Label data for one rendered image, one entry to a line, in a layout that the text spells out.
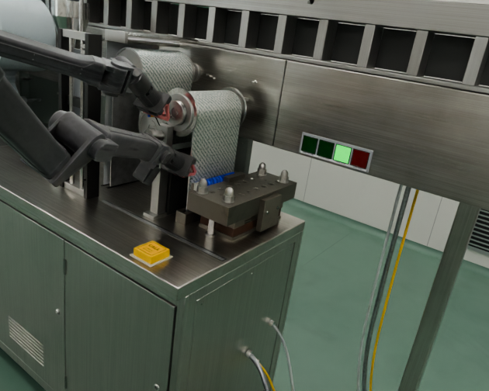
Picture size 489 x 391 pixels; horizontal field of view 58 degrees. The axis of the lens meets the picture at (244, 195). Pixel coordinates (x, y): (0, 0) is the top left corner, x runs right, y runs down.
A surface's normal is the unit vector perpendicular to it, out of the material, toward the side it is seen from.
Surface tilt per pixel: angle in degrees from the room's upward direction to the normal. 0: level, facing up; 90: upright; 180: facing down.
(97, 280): 90
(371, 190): 90
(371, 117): 90
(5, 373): 0
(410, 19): 90
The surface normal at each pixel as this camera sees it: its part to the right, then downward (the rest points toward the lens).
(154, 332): -0.59, 0.21
